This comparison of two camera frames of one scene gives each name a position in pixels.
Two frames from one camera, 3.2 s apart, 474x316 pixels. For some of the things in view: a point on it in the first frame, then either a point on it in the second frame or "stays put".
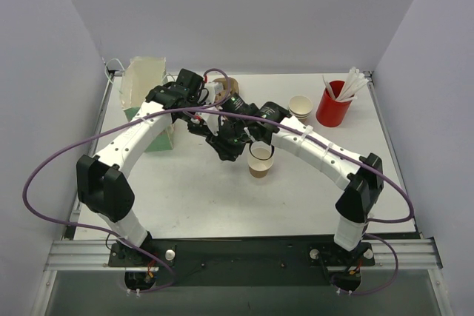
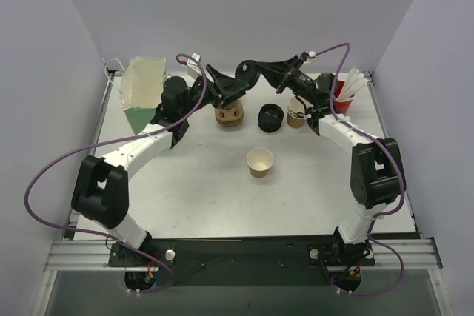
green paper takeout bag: (140, 76) stays put
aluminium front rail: (94, 255) stays put
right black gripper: (227, 144) → (287, 75)
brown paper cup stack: (300, 106) stays put
